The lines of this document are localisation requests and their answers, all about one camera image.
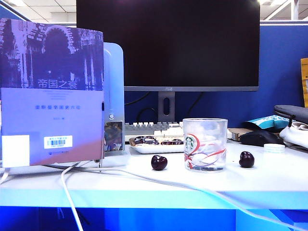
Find yellow paper package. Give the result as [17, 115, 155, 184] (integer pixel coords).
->
[300, 57, 308, 108]

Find white and grey keyboard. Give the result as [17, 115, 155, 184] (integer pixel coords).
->
[124, 121, 233, 140]

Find small white round lid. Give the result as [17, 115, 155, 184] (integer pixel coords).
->
[263, 143, 285, 154]

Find black monitor cable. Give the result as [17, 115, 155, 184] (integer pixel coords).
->
[136, 107, 159, 122]

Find dark red cherry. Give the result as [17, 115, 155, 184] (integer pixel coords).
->
[239, 151, 255, 168]
[151, 154, 168, 171]

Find white plate of cherries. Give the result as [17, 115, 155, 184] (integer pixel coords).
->
[128, 135, 185, 154]

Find black computer monitor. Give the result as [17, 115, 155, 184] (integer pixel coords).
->
[76, 0, 261, 92]

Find white cloth bag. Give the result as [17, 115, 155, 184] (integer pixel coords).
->
[279, 121, 308, 149]

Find brown cardboard box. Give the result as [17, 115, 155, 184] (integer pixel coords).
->
[227, 128, 253, 141]

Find white cable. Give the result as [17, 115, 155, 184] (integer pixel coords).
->
[60, 161, 308, 231]

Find purple Chinese history book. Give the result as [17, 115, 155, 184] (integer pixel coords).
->
[0, 17, 105, 168]

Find grey monitor stand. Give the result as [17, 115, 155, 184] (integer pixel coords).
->
[158, 91, 176, 122]

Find clear Starbucks glass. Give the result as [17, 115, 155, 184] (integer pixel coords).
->
[182, 117, 228, 172]

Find teal snack packet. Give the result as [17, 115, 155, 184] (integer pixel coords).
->
[242, 115, 290, 132]

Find black computer mouse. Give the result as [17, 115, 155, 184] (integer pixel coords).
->
[240, 130, 286, 147]

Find small colourful picture card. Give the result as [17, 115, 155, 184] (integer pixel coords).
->
[104, 121, 124, 152]

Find grey fabric pouch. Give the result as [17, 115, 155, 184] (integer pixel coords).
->
[273, 104, 308, 125]

